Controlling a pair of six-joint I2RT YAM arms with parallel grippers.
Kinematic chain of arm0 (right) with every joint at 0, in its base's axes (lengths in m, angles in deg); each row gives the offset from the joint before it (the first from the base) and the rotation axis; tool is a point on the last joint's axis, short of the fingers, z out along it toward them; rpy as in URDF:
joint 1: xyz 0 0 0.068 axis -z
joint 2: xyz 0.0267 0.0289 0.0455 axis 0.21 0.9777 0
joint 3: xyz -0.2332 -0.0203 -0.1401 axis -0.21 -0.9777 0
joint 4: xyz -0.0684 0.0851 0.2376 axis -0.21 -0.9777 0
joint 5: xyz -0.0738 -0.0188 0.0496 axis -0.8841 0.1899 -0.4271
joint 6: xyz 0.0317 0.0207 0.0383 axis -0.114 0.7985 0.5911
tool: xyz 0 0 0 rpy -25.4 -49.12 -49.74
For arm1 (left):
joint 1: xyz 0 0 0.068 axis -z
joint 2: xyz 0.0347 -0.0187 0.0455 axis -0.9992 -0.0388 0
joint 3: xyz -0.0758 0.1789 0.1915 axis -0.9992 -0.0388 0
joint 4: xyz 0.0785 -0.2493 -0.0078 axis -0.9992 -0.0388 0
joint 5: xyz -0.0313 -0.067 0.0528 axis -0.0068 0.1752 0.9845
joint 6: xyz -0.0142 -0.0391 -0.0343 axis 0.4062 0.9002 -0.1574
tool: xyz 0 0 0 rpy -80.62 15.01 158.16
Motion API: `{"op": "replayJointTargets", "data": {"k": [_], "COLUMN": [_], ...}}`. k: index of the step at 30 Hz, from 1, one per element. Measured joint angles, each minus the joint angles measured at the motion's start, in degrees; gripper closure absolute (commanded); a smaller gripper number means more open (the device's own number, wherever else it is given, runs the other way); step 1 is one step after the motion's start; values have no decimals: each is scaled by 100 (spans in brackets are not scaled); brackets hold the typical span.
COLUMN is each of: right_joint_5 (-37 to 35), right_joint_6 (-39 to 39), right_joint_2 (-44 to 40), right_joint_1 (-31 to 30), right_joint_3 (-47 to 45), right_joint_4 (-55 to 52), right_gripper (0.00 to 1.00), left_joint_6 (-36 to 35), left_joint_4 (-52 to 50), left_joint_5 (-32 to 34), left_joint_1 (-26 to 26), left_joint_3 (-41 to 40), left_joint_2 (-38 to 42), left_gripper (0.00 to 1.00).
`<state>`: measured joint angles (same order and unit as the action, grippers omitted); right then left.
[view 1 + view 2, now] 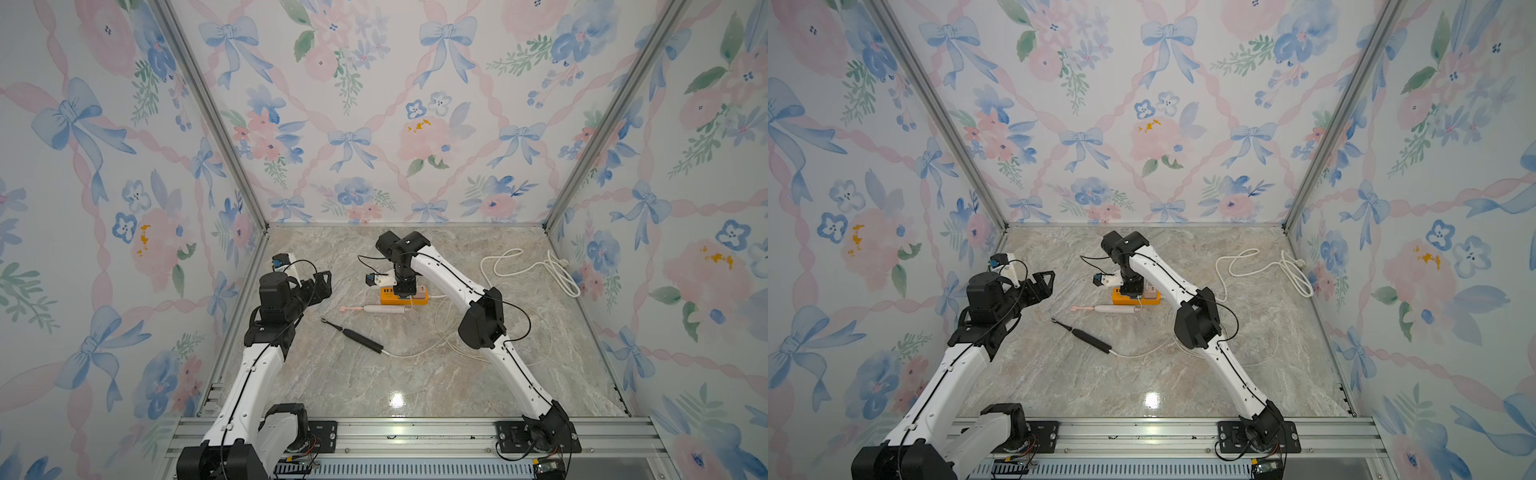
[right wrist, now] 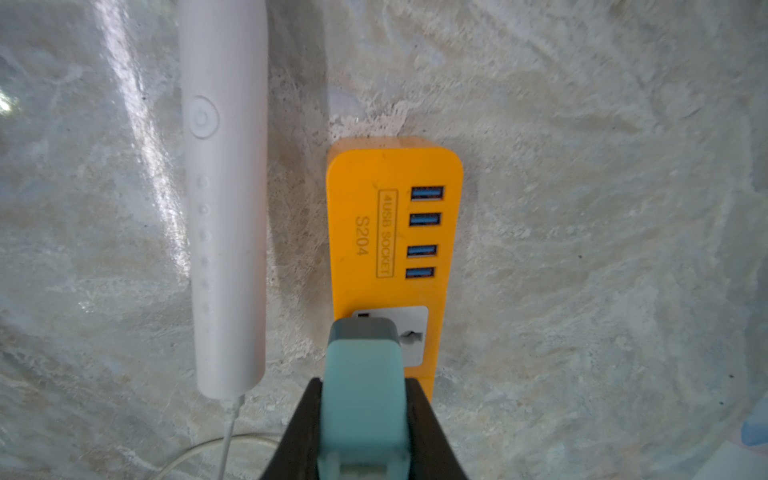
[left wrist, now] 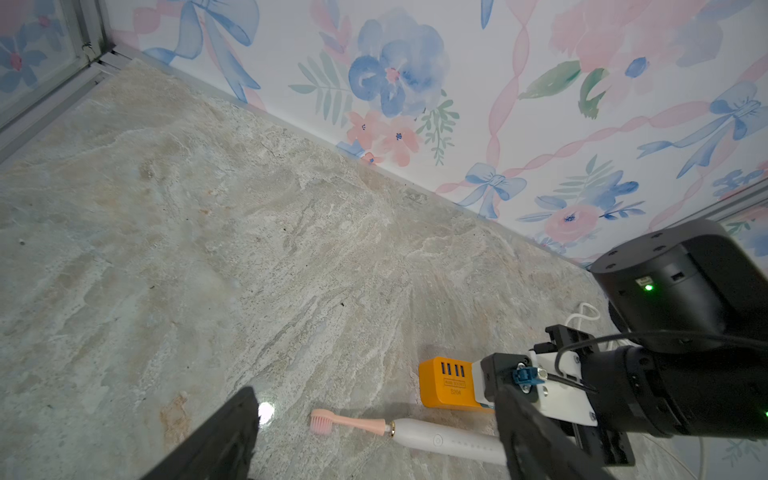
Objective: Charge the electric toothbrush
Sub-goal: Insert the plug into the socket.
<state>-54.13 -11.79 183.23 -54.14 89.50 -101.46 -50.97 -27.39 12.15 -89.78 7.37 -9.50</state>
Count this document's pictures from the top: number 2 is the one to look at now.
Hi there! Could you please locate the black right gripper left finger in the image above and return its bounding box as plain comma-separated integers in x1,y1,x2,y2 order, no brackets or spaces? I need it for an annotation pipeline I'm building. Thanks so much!
260,378,322,480

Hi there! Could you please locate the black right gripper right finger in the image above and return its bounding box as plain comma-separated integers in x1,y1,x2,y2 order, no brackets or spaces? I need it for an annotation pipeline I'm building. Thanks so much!
405,378,468,480

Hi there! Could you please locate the teal charger adapter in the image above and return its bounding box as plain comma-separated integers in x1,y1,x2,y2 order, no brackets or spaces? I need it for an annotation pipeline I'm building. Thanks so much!
317,317,411,479

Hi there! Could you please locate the orange power strip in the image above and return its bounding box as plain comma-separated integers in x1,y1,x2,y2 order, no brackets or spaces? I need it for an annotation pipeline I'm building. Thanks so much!
326,137,464,396

